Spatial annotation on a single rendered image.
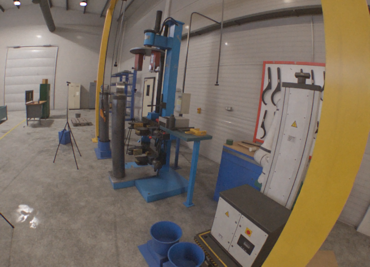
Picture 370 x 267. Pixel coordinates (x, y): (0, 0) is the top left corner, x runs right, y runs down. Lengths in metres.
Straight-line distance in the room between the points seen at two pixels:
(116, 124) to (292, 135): 2.23
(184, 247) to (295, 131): 1.33
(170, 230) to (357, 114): 1.71
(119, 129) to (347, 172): 2.56
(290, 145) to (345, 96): 0.98
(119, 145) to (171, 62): 1.56
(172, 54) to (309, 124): 2.30
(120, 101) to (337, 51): 2.46
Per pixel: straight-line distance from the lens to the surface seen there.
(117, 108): 2.58
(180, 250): 1.63
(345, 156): 0.55
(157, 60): 2.65
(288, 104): 1.46
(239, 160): 2.30
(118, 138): 2.67
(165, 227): 1.80
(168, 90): 2.85
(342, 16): 0.62
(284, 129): 1.47
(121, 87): 2.59
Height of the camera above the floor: 1.58
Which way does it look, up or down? 12 degrees down
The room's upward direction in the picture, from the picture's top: 6 degrees clockwise
